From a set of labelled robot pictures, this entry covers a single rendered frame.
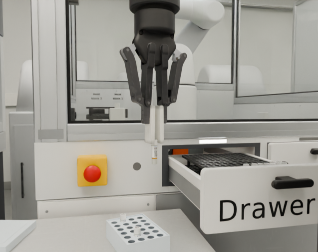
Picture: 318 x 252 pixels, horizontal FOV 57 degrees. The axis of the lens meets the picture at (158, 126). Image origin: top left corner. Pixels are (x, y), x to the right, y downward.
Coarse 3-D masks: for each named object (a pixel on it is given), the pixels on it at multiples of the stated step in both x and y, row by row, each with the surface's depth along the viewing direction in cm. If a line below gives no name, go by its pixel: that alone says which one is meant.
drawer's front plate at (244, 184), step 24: (216, 168) 49; (240, 168) 50; (264, 168) 50; (288, 168) 51; (312, 168) 52; (216, 192) 49; (240, 192) 50; (264, 192) 51; (288, 192) 52; (312, 192) 53; (216, 216) 49; (240, 216) 50; (288, 216) 52; (312, 216) 53
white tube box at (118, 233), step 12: (132, 216) 63; (144, 216) 63; (108, 228) 59; (120, 228) 57; (132, 228) 57; (144, 228) 57; (156, 228) 57; (120, 240) 53; (132, 240) 52; (144, 240) 51; (156, 240) 52; (168, 240) 53
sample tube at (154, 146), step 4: (156, 140) 54; (152, 144) 54; (156, 144) 54; (152, 148) 54; (156, 148) 54; (152, 152) 54; (156, 152) 54; (152, 156) 54; (156, 156) 55; (152, 160) 55; (156, 160) 55
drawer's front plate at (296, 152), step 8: (272, 144) 83; (280, 144) 84; (288, 144) 84; (296, 144) 85; (304, 144) 86; (312, 144) 86; (272, 152) 84; (280, 152) 84; (288, 152) 85; (296, 152) 85; (304, 152) 86; (288, 160) 85; (296, 160) 85; (304, 160) 86; (312, 160) 86
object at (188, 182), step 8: (232, 152) 88; (240, 152) 88; (168, 160) 80; (176, 160) 75; (184, 160) 84; (168, 168) 79; (176, 168) 72; (184, 168) 66; (168, 176) 79; (176, 176) 71; (184, 176) 66; (192, 176) 60; (200, 176) 58; (176, 184) 71; (184, 184) 65; (192, 184) 60; (184, 192) 65; (192, 192) 59; (192, 200) 59
